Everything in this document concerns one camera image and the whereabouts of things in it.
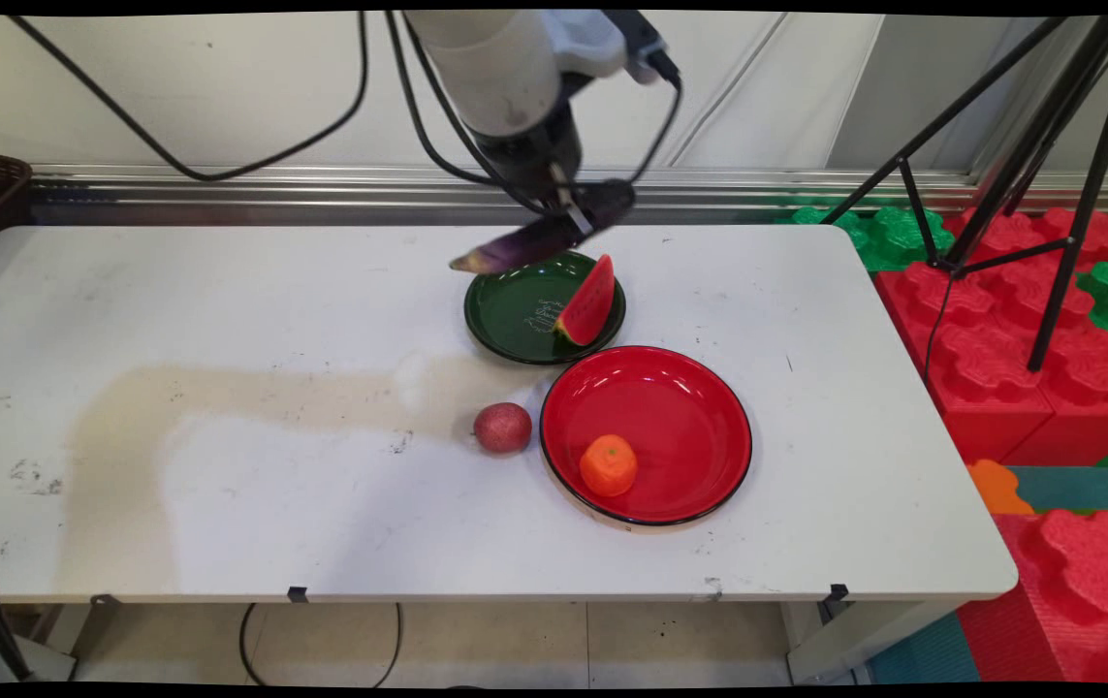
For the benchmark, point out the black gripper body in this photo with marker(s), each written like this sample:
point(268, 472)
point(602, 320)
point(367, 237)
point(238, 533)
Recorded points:
point(529, 155)

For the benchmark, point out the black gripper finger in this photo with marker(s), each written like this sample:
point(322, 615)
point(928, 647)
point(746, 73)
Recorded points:
point(576, 206)
point(542, 206)

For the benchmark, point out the purple toy eggplant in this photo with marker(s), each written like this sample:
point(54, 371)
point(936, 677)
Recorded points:
point(515, 248)

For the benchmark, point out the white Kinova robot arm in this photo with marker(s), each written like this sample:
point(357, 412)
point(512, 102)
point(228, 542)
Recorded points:
point(495, 68)

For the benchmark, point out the toy watermelon slice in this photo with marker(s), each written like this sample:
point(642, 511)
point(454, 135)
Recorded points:
point(590, 305)

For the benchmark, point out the green round plate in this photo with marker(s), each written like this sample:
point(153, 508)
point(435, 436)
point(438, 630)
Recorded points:
point(515, 308)

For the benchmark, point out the red toy apple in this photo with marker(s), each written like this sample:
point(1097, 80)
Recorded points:
point(502, 428)

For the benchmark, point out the red round plate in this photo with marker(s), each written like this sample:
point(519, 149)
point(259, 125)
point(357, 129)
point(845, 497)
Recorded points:
point(684, 427)

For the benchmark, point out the toy orange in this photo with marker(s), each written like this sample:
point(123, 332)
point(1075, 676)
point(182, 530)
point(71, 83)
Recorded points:
point(608, 466)

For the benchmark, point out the large red foam block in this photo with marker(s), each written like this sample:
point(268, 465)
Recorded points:
point(990, 368)

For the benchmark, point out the black table clip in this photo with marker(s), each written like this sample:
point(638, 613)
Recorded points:
point(298, 593)
point(838, 591)

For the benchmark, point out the black tripod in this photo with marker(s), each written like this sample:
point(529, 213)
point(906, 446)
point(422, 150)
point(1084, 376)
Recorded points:
point(1038, 155)

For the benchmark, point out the orange foam block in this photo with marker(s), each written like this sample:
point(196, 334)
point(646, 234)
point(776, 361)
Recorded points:
point(997, 488)

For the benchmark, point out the white table leg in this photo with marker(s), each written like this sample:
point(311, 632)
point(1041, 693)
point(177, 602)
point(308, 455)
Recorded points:
point(49, 664)
point(854, 640)

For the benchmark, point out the teal foam mat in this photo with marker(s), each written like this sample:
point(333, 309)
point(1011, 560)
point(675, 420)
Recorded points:
point(1082, 487)
point(922, 654)

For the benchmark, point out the wrist camera with white bracket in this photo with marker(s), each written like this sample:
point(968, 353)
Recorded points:
point(602, 44)

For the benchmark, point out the aluminium wall rail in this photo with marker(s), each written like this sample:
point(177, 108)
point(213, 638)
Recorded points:
point(757, 186)

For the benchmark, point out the grey table bracket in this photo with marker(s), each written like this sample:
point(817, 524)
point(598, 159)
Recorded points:
point(105, 600)

